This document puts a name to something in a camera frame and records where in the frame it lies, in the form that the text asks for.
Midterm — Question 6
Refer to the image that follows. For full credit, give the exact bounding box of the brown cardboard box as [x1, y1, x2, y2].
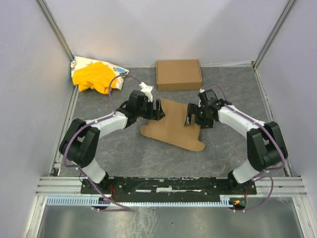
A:
[140, 99, 206, 152]
[156, 59, 202, 91]

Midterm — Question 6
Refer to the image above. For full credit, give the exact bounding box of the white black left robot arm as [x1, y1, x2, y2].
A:
[59, 90, 165, 184]

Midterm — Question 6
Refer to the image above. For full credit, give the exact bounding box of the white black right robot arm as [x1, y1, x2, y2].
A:
[185, 89, 288, 184]

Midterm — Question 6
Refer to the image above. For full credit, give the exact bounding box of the folded brown cardboard box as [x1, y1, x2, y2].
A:
[156, 59, 202, 91]

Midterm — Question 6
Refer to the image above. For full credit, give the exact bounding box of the yellow cloth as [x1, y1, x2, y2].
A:
[72, 62, 118, 94]

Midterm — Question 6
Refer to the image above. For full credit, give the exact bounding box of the white patterned cloth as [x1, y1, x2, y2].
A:
[70, 56, 129, 90]

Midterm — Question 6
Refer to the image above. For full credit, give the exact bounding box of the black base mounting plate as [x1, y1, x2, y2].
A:
[80, 175, 257, 204]

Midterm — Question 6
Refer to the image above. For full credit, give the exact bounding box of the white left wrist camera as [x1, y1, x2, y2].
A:
[139, 82, 153, 102]

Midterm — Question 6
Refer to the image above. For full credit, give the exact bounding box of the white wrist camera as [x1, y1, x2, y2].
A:
[139, 82, 153, 102]
[198, 88, 206, 107]

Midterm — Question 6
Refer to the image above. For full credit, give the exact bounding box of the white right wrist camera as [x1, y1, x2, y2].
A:
[198, 88, 206, 107]

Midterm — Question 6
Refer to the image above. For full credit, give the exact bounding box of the right aluminium frame post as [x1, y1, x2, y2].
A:
[253, 0, 297, 70]

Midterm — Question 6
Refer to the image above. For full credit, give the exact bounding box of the aluminium frame post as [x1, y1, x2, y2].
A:
[253, 0, 297, 70]
[35, 0, 74, 61]

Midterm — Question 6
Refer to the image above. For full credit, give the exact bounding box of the light blue slotted cable duct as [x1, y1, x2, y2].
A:
[46, 192, 233, 208]

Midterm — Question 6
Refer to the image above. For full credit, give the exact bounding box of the aluminium front rail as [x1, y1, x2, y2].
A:
[36, 177, 308, 197]

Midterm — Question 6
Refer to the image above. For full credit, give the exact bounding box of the right aluminium floor rail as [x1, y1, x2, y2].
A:
[253, 66, 310, 238]

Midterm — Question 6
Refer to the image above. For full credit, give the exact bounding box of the aluminium floor rail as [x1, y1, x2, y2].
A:
[22, 86, 79, 238]
[253, 66, 310, 238]

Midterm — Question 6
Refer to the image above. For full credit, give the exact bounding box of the left aluminium frame post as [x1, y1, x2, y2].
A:
[35, 0, 74, 61]

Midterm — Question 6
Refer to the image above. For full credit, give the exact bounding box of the left aluminium floor rail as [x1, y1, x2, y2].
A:
[22, 86, 79, 238]

